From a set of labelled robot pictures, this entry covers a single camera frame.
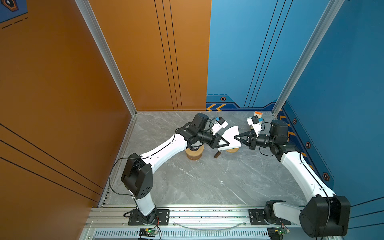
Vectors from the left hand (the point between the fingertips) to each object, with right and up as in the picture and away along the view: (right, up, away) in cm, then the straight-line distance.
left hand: (228, 143), depth 73 cm
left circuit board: (-39, -42, -2) cm, 58 cm away
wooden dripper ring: (-17, -9, +14) cm, 23 cm away
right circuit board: (+25, -41, -3) cm, 48 cm away
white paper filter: (0, +4, -2) cm, 5 cm away
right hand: (+3, +3, 0) cm, 4 cm away
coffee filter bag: (+28, +16, +30) cm, 44 cm away
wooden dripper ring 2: (+5, -6, +12) cm, 14 cm away
